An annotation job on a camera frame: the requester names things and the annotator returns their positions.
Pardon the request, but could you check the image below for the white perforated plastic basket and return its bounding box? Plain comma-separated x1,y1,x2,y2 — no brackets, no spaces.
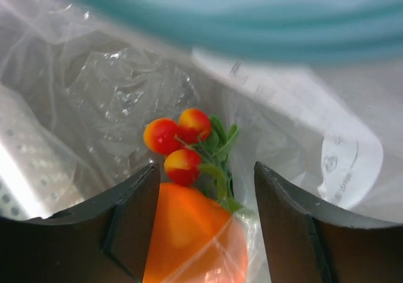
1,86,84,221

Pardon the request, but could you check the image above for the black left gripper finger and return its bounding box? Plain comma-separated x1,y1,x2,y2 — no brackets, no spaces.
1,163,161,282

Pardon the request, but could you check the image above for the orange fake tangerine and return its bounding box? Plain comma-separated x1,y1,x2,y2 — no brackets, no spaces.
143,183,248,282

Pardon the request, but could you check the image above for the red cherry tomato sprig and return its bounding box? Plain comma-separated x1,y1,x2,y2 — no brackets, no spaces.
143,108,244,213

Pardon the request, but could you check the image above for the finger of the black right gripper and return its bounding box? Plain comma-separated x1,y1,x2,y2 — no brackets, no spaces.
254,162,402,283

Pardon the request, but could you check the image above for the clear zip bag with vegetables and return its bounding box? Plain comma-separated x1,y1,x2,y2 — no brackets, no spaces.
1,0,402,282

